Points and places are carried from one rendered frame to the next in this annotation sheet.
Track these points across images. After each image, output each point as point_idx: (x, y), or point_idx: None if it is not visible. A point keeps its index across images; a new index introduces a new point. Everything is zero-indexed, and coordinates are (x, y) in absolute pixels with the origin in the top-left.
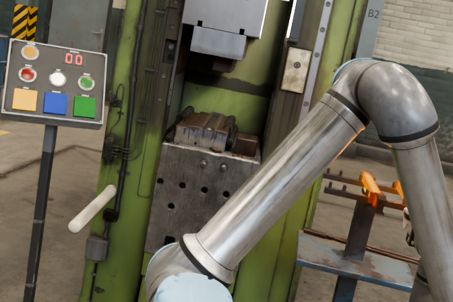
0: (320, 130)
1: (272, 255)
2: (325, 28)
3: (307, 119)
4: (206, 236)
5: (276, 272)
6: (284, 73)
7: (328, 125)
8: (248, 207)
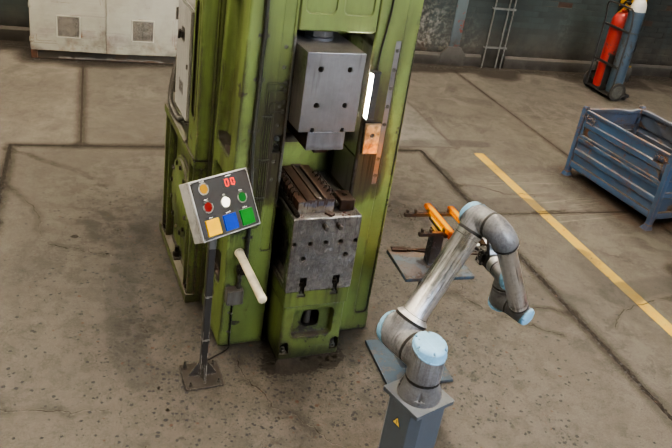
0: (464, 249)
1: (359, 263)
2: (389, 105)
3: (455, 243)
4: (415, 310)
5: (361, 272)
6: (363, 142)
7: (467, 245)
8: (434, 292)
